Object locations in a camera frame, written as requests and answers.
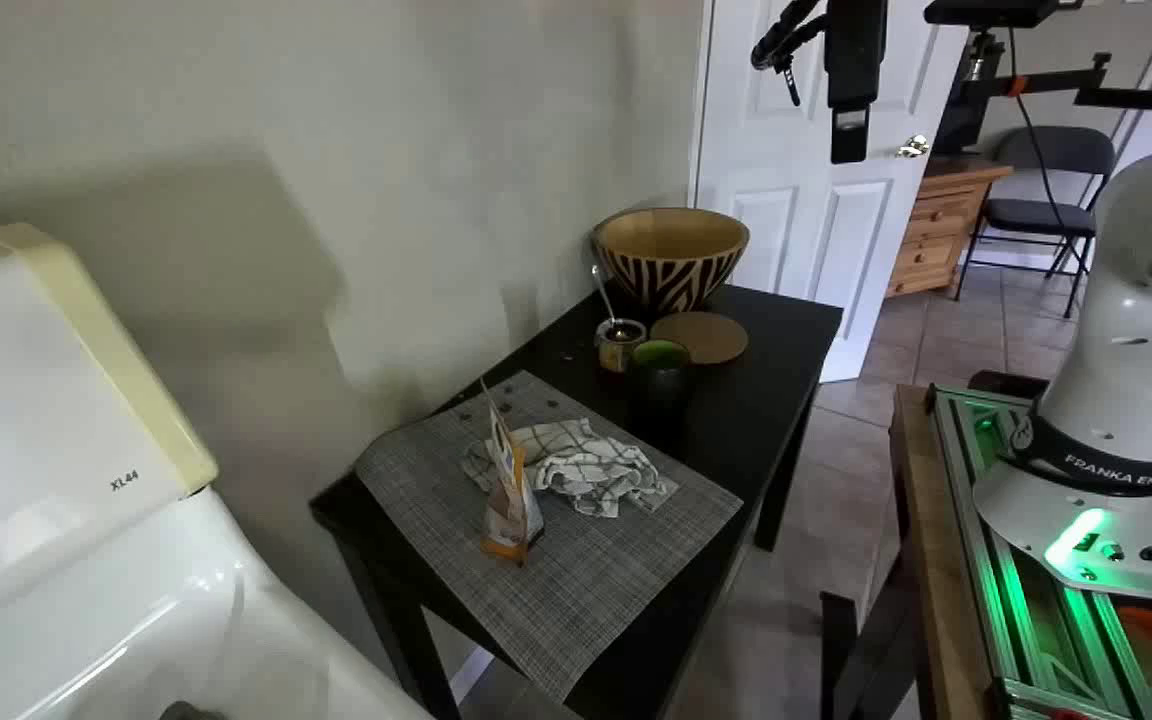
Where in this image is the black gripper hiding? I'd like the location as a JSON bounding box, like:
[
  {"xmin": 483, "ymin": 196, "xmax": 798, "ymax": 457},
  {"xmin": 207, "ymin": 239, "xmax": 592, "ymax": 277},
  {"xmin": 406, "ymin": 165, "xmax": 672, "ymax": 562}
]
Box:
[{"xmin": 824, "ymin": 0, "xmax": 892, "ymax": 168}]

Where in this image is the silver metal spoon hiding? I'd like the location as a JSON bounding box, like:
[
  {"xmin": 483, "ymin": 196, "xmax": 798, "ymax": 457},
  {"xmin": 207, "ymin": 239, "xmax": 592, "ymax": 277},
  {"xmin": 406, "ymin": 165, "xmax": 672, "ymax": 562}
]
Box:
[{"xmin": 583, "ymin": 259, "xmax": 620, "ymax": 329}]

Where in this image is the dark green cup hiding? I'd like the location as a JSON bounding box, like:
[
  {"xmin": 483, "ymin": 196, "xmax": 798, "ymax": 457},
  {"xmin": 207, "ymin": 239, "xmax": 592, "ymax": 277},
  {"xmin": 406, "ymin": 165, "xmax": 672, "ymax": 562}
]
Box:
[{"xmin": 622, "ymin": 337, "xmax": 696, "ymax": 418}]

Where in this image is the white panel door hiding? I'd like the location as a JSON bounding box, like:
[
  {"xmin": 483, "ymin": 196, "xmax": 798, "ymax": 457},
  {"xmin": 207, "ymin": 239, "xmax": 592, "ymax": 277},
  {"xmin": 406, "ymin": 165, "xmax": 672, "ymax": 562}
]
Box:
[{"xmin": 691, "ymin": 0, "xmax": 971, "ymax": 386}]

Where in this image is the wooden dresser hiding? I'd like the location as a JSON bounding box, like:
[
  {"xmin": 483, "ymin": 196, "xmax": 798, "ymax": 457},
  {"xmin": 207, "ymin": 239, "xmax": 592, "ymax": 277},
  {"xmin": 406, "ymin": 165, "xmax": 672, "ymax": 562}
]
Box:
[{"xmin": 885, "ymin": 155, "xmax": 1016, "ymax": 301}]

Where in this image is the black folding chair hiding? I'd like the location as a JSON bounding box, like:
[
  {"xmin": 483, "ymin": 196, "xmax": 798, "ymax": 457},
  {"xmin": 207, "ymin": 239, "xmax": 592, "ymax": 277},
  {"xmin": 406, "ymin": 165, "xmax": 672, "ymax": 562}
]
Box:
[{"xmin": 950, "ymin": 126, "xmax": 1118, "ymax": 321}]

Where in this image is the wooden zebra pattern bowl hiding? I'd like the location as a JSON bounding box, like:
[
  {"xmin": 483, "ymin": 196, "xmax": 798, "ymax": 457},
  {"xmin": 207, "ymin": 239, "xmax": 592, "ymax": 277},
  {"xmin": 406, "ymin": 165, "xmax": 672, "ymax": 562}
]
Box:
[{"xmin": 588, "ymin": 203, "xmax": 757, "ymax": 321}]

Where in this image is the round wooden coaster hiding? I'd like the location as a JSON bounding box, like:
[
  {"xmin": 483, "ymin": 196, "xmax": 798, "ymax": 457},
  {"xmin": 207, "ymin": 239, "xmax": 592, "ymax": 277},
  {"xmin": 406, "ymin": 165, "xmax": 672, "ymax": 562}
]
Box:
[{"xmin": 647, "ymin": 308, "xmax": 752, "ymax": 374}]

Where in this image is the black table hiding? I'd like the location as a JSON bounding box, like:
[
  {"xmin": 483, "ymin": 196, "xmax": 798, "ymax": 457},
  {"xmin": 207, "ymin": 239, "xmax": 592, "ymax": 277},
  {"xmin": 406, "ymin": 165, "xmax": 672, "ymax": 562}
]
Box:
[{"xmin": 309, "ymin": 281, "xmax": 846, "ymax": 720}]

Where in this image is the white checkered cloth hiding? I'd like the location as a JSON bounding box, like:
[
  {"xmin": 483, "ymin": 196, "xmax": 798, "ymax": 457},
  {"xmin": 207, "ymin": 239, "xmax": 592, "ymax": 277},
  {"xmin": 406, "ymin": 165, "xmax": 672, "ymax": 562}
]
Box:
[{"xmin": 455, "ymin": 418, "xmax": 681, "ymax": 521}]

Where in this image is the wooden workbench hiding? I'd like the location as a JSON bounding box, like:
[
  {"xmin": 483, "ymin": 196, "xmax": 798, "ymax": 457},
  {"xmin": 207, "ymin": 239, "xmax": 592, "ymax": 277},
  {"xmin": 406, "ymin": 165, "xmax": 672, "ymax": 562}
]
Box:
[{"xmin": 816, "ymin": 381, "xmax": 1007, "ymax": 720}]

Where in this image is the gray woven placemat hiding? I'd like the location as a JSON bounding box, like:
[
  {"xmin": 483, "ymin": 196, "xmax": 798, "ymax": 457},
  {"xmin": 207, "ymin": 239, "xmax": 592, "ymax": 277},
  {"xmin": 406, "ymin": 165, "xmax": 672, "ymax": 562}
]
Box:
[{"xmin": 355, "ymin": 367, "xmax": 747, "ymax": 708}]

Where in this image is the white stove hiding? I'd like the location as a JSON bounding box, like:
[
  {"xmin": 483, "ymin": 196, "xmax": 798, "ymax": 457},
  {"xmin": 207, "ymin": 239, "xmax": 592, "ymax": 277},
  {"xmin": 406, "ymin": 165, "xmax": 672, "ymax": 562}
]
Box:
[{"xmin": 0, "ymin": 222, "xmax": 430, "ymax": 720}]

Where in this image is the black camera stand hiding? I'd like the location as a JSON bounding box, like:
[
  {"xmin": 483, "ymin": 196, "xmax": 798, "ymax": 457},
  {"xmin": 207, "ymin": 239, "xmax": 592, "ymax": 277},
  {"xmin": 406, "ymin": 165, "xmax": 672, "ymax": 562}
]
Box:
[{"xmin": 925, "ymin": 0, "xmax": 1152, "ymax": 165}]

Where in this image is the green lit aluminium frame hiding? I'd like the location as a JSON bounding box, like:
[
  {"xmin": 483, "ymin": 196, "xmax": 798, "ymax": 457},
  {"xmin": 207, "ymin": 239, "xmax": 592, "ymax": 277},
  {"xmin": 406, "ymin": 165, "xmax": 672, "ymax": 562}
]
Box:
[{"xmin": 931, "ymin": 381, "xmax": 1152, "ymax": 720}]

